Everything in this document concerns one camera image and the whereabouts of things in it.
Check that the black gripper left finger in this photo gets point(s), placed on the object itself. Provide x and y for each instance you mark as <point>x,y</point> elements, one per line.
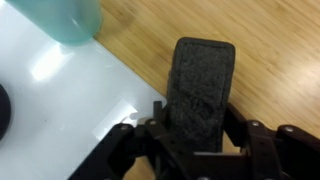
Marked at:
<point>123,144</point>

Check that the black felt whiteboard eraser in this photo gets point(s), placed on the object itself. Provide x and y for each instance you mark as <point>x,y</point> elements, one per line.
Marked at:
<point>198,90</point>

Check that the black thermos bottle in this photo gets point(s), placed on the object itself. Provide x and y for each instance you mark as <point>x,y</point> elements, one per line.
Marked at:
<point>5,112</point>

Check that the white board sheet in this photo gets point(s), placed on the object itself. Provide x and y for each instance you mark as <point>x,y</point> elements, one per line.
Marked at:
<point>64,99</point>

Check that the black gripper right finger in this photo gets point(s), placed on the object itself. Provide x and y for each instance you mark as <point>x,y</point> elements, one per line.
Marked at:
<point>287,153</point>

